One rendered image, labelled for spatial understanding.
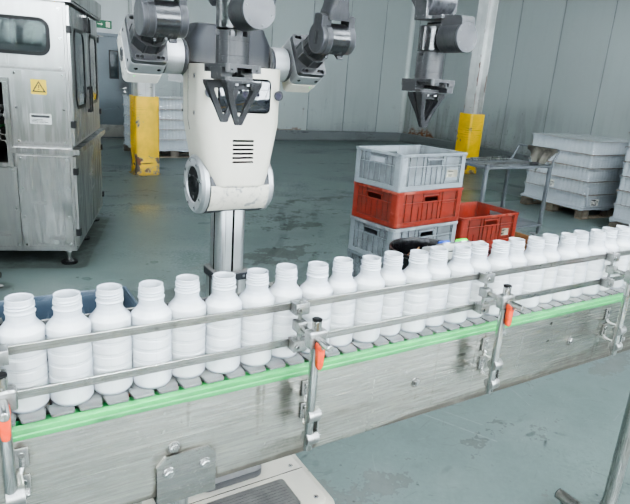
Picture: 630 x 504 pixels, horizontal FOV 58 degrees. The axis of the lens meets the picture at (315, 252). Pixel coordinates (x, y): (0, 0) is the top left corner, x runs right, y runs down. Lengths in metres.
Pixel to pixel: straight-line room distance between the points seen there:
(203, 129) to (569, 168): 7.08
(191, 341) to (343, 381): 0.31
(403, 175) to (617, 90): 9.47
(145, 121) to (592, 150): 5.96
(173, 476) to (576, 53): 12.60
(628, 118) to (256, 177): 11.15
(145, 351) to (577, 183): 7.55
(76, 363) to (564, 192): 7.73
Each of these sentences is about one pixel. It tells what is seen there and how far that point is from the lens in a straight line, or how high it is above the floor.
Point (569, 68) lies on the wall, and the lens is 13.20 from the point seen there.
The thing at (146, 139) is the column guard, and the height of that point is 0.51.
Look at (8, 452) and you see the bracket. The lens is 0.85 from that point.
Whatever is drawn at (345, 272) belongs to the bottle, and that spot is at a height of 1.15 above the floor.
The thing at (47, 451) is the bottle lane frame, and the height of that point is 0.95.
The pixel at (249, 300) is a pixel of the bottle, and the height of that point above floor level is 1.12.
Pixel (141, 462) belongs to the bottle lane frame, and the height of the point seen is 0.89.
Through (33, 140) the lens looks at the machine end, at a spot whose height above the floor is 0.93.
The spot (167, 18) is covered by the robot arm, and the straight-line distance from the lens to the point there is 1.37.
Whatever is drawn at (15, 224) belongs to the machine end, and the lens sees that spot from 4.70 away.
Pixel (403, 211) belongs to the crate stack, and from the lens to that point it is 3.45.
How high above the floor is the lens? 1.47
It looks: 17 degrees down
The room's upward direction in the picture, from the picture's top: 4 degrees clockwise
